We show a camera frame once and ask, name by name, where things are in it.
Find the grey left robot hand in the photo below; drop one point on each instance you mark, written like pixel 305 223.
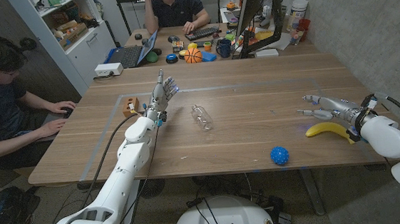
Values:
pixel 158 95

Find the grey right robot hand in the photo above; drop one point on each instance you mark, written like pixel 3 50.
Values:
pixel 343 109

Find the yellow toy banana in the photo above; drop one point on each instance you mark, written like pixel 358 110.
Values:
pixel 326 128

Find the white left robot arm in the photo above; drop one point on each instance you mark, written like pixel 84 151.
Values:
pixel 128 160

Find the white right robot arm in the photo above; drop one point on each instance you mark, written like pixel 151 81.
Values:
pixel 388 136

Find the wooden brick with holes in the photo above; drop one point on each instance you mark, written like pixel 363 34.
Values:
pixel 130 105

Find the green ball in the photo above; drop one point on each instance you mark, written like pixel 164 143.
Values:
pixel 152 57

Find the clear plastic bottle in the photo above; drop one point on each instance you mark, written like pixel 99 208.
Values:
pixel 202 118

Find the orange toy basketball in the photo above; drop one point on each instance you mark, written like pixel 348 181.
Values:
pixel 193 55

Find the blue spiky stress ball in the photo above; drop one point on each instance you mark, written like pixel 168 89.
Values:
pixel 280 155

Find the black blue round disc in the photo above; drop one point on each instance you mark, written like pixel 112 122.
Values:
pixel 172 58

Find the open black laptop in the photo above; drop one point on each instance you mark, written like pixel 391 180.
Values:
pixel 127 56

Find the colourful small box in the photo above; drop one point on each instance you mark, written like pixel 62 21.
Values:
pixel 177 46

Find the white power strip box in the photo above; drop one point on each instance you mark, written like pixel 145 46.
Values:
pixel 108 69

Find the small black puck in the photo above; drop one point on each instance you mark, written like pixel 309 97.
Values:
pixel 138 36

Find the blue flat box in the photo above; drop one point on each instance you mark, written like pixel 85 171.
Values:
pixel 209 56

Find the orange green small cup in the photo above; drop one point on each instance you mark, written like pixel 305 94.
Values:
pixel 207 46

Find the black computer keyboard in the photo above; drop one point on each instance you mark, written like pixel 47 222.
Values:
pixel 202 33

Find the dark blue mug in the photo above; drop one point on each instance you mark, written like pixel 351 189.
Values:
pixel 224 48

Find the white shelf cabinet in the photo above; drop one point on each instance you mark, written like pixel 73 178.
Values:
pixel 84 53

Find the grey metal table leg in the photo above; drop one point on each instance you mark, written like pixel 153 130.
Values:
pixel 313 192
pixel 134 203

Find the person in dark polo shirt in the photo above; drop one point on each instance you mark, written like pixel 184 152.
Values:
pixel 177 8

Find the red plastic cup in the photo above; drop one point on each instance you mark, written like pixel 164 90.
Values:
pixel 304 26

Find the white flat box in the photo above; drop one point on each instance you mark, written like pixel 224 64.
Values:
pixel 267 53

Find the cardboard box with items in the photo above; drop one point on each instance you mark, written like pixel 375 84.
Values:
pixel 72 36

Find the white plastic canister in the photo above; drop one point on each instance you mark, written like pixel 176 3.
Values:
pixel 297 13

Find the grey laptop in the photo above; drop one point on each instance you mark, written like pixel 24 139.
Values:
pixel 51 117

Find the black monitor stand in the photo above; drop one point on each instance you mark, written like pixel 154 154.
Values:
pixel 277 16

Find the black computer monitor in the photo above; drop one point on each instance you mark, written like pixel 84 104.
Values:
pixel 252 0

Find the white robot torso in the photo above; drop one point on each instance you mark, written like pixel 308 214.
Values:
pixel 226 217

